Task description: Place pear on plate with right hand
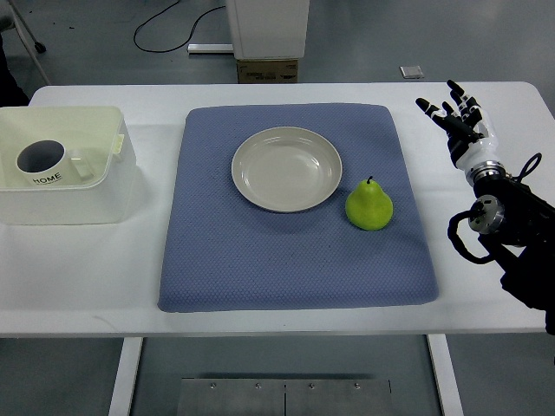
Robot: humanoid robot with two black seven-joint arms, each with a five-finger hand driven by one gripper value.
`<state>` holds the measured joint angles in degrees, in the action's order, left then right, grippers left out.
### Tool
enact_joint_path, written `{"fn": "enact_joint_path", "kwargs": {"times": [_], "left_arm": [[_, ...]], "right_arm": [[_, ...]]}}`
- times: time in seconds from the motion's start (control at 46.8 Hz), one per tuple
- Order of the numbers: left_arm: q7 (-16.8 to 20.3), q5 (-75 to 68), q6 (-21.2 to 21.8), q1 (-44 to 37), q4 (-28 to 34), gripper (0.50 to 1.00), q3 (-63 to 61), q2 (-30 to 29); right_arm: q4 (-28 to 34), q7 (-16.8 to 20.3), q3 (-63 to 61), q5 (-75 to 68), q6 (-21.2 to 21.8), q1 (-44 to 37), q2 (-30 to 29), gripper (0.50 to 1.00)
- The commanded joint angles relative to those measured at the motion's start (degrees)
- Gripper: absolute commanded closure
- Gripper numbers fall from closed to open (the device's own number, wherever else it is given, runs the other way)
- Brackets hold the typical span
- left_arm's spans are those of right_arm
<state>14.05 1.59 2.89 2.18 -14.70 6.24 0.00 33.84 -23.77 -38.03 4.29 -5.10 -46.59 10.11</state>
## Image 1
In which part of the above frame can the green pear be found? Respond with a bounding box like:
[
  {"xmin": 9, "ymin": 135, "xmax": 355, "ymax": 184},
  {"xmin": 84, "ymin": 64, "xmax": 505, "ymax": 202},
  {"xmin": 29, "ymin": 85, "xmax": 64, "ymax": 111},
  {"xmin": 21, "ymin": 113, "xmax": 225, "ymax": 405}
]
[{"xmin": 345, "ymin": 176, "xmax": 394, "ymax": 231}]

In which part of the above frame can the white HOME mug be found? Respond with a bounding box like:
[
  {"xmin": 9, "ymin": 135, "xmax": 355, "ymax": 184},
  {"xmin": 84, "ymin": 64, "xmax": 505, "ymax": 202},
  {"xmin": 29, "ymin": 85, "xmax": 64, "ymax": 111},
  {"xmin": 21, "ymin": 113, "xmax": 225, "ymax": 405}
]
[{"xmin": 16, "ymin": 140, "xmax": 95, "ymax": 187}]

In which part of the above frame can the chair leg with caster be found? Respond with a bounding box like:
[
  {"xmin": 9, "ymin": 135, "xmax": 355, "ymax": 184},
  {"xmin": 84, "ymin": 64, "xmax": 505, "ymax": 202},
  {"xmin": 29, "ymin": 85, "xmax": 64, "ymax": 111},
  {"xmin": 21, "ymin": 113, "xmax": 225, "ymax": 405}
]
[{"xmin": 0, "ymin": 0, "xmax": 52, "ymax": 86}]

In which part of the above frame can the black floor cable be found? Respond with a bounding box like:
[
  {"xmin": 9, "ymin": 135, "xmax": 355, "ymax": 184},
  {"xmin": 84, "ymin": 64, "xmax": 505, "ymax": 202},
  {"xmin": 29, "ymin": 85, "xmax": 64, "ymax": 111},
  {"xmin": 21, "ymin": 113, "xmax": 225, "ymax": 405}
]
[{"xmin": 133, "ymin": 0, "xmax": 227, "ymax": 54}]

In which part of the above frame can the white cabinet pedestal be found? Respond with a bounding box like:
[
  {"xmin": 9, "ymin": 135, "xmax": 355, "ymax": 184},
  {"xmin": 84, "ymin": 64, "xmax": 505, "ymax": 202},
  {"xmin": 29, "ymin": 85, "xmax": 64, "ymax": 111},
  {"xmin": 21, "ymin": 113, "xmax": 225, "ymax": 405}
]
[{"xmin": 225, "ymin": 0, "xmax": 310, "ymax": 60}]

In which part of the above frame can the brown cardboard box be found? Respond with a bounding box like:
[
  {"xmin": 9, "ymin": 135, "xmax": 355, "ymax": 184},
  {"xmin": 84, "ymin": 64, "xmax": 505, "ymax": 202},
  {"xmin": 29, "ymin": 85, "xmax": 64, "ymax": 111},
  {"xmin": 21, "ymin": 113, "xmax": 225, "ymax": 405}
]
[{"xmin": 236, "ymin": 60, "xmax": 298, "ymax": 84}]

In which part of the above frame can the grey floor outlet plate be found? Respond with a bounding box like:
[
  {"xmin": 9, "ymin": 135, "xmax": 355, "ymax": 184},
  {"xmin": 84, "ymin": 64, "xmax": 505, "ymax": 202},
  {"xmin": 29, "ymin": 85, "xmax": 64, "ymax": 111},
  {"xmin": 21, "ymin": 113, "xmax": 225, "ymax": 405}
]
[{"xmin": 399, "ymin": 65, "xmax": 424, "ymax": 79}]

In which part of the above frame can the white left table leg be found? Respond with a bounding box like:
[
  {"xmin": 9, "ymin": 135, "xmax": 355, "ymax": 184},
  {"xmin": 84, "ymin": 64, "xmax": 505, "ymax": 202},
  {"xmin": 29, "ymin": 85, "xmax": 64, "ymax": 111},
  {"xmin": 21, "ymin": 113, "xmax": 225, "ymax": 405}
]
[{"xmin": 108, "ymin": 337, "xmax": 143, "ymax": 416}]

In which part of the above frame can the white floor rail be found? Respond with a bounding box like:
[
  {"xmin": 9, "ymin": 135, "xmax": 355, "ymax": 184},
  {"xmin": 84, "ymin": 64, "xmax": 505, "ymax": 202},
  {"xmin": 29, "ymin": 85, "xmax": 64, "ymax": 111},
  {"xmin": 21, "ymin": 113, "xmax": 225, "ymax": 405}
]
[{"xmin": 187, "ymin": 43, "xmax": 233, "ymax": 55}]

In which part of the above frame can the beige round plate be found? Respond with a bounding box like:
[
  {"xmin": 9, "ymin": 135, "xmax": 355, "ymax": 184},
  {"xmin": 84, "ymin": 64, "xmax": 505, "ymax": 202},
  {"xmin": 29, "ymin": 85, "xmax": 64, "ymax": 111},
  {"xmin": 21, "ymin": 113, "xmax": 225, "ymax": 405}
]
[{"xmin": 231, "ymin": 127, "xmax": 343, "ymax": 213}]

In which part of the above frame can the white right table leg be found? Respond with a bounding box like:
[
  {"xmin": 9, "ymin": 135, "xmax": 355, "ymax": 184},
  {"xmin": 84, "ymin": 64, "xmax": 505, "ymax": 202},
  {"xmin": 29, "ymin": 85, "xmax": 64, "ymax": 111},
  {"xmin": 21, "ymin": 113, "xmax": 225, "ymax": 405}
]
[{"xmin": 426, "ymin": 334, "xmax": 464, "ymax": 416}]

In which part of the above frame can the translucent white plastic bin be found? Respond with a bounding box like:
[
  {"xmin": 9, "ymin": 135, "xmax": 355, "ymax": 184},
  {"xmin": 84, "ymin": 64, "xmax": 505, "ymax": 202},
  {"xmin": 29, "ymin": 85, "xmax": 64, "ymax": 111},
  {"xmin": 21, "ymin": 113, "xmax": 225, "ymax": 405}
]
[{"xmin": 1, "ymin": 106, "xmax": 136, "ymax": 225}]

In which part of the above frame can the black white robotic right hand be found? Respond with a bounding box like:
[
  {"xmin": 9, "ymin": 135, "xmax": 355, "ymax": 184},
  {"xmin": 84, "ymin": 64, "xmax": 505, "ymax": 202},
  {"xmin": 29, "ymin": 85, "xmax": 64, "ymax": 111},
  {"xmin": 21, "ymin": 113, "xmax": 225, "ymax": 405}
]
[{"xmin": 415, "ymin": 80, "xmax": 505, "ymax": 185}]

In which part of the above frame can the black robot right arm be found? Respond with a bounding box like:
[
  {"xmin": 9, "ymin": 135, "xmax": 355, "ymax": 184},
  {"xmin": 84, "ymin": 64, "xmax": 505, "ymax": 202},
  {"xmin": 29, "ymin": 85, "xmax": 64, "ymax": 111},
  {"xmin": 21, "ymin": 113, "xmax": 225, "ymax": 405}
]
[{"xmin": 447, "ymin": 153, "xmax": 554, "ymax": 335}]

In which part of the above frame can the white table leg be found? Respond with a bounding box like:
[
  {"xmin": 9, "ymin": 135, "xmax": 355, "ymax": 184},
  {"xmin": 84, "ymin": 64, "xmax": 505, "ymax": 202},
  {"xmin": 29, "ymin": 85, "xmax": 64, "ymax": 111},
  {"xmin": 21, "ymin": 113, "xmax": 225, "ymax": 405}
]
[
  {"xmin": 108, "ymin": 337, "xmax": 143, "ymax": 416},
  {"xmin": 426, "ymin": 334, "xmax": 464, "ymax": 416}
]

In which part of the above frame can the metal base plate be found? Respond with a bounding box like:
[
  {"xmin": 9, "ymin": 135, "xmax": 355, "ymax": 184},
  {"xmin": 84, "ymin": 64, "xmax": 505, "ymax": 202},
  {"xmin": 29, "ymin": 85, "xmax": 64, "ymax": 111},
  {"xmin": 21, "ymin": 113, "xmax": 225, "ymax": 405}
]
[{"xmin": 177, "ymin": 378, "xmax": 395, "ymax": 415}]

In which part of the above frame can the blue textured mat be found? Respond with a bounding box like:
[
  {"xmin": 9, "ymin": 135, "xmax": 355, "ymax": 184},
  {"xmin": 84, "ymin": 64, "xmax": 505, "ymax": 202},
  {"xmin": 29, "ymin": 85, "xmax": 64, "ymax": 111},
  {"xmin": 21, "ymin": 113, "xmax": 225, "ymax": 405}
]
[{"xmin": 158, "ymin": 103, "xmax": 438, "ymax": 312}]

